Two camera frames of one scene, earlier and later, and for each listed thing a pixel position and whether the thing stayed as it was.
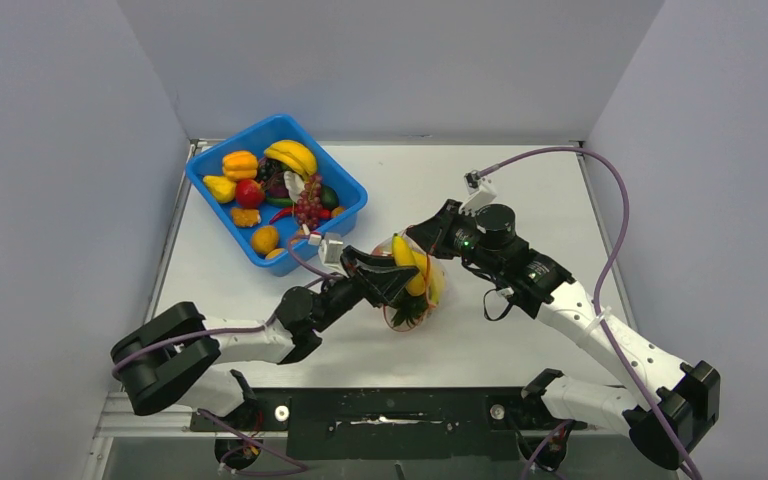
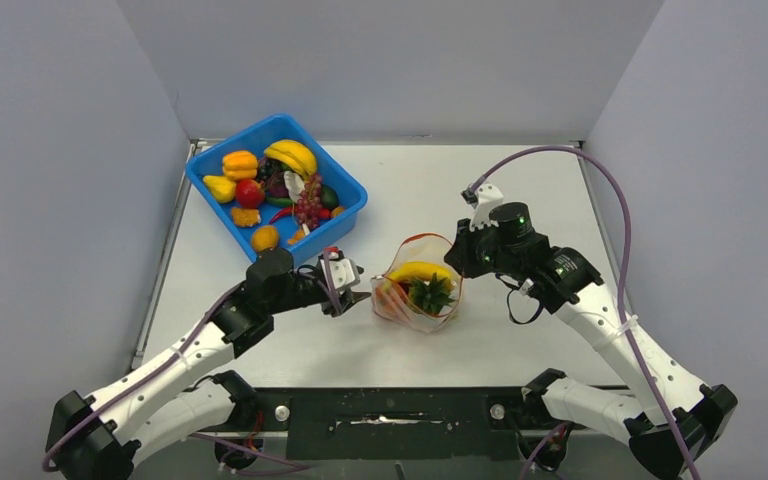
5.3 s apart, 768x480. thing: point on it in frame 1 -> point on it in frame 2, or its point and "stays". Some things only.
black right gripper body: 456,233 -> 480,253
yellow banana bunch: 294,153 stays
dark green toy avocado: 279,201 stays
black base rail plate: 463,424 stays
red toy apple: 249,193 stays
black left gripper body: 373,291 -> 327,302
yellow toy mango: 264,239 stays
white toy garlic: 294,183 stays
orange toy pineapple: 410,306 -> 432,297
